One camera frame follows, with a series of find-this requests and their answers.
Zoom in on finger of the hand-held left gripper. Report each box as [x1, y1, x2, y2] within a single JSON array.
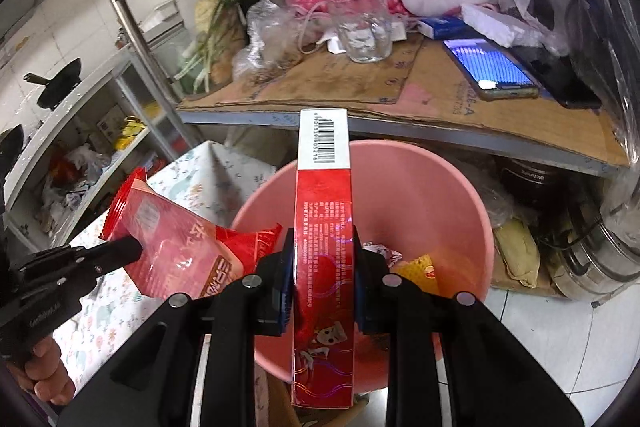
[[75, 234, 144, 281]]

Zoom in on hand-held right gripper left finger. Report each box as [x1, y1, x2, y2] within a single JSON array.
[[57, 227, 296, 427]]

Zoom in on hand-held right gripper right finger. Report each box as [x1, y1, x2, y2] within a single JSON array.
[[351, 224, 586, 427]]

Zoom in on red snack packet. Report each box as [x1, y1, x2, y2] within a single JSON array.
[[99, 167, 284, 301]]

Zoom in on red box with white end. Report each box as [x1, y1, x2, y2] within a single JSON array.
[[290, 108, 357, 410]]

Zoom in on pink plastic bucket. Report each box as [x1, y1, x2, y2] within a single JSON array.
[[230, 139, 494, 394]]

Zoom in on person's left hand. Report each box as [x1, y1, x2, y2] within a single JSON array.
[[12, 336, 76, 406]]

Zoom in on crumpled shiny wrapper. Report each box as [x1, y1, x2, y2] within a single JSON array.
[[360, 242, 404, 266]]

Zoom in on yellow packet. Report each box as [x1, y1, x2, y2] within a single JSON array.
[[392, 254, 436, 296]]

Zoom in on heap of plastic bags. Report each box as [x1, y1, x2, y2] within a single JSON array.
[[42, 144, 114, 233]]

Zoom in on floral tablecloth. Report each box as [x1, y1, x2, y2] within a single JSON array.
[[50, 139, 279, 403]]

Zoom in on yellow packets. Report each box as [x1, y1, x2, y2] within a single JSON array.
[[114, 116, 146, 150]]

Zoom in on small cardboard box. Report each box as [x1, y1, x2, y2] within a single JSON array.
[[97, 104, 126, 133]]

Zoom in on black wok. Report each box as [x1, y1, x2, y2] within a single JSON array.
[[0, 124, 26, 183], [24, 58, 84, 110]]

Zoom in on white kitchen cabinet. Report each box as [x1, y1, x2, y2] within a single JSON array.
[[5, 42, 202, 249]]

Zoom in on steel shelf rack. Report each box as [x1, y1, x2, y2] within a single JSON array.
[[82, 0, 640, 180]]

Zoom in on yellow cloth bag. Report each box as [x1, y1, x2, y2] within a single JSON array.
[[492, 216, 541, 288]]

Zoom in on black pot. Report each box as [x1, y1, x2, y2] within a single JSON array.
[[497, 156, 581, 208]]

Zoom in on brown cardboard sheet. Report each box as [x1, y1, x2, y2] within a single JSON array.
[[177, 34, 631, 168]]

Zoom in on green onions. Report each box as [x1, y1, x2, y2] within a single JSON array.
[[174, 0, 251, 96]]

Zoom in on clear plastic bag with food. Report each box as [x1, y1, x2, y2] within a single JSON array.
[[232, 0, 311, 80]]

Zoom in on steel steamer pot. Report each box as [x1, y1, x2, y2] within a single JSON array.
[[547, 187, 640, 304]]

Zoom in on clear glass mug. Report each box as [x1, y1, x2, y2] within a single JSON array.
[[329, 0, 394, 63]]

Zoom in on lit smartphone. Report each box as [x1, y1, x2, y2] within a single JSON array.
[[442, 38, 541, 102]]

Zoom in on white power adapter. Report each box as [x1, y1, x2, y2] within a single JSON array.
[[320, 21, 406, 53]]

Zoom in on blue box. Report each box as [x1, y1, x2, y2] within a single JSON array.
[[417, 15, 474, 40]]

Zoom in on black smartphone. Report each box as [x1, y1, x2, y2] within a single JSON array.
[[510, 46, 604, 110]]

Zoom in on white tissue packet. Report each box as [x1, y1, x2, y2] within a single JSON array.
[[459, 3, 546, 48]]

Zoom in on large clear plastic bag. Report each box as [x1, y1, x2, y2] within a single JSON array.
[[477, 0, 640, 164]]

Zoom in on white cable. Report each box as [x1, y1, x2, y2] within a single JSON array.
[[297, 1, 341, 56]]

